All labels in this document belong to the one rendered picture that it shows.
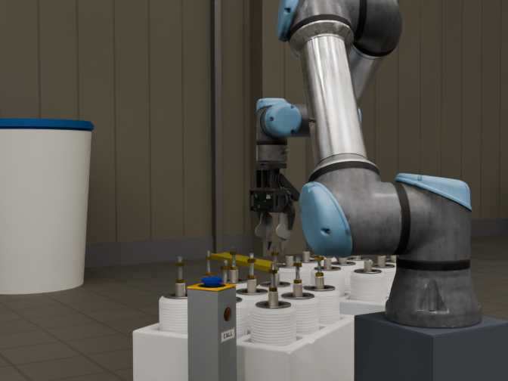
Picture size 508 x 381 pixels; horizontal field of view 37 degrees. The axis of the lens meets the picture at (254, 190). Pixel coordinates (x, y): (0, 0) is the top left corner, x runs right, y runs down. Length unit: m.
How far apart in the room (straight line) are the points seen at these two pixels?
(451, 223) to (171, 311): 0.73
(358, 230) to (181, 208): 3.20
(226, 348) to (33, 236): 1.95
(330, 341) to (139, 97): 2.72
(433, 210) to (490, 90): 4.72
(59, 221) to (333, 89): 2.24
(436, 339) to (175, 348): 0.69
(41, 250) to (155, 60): 1.41
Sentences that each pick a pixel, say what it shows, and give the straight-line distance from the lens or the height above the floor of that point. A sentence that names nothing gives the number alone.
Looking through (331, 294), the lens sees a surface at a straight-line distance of 1.81.
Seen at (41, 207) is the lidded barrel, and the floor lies 0.36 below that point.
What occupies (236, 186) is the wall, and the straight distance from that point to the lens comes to 4.49.
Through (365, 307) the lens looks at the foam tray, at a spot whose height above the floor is 0.17.
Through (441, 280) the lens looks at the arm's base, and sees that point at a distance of 1.22.
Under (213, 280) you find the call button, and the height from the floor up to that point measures 0.33.
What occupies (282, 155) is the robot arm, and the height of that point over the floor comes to 0.57.
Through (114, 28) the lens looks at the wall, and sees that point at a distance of 4.22.
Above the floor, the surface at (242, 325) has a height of 0.20.
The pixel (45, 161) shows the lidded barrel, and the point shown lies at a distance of 3.32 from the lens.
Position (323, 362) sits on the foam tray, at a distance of 1.71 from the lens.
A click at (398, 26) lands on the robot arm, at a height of 0.80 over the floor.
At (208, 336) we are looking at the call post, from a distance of 1.48.
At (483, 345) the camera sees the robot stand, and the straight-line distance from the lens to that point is 1.25.
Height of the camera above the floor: 0.56
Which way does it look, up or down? 2 degrees down
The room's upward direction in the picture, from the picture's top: straight up
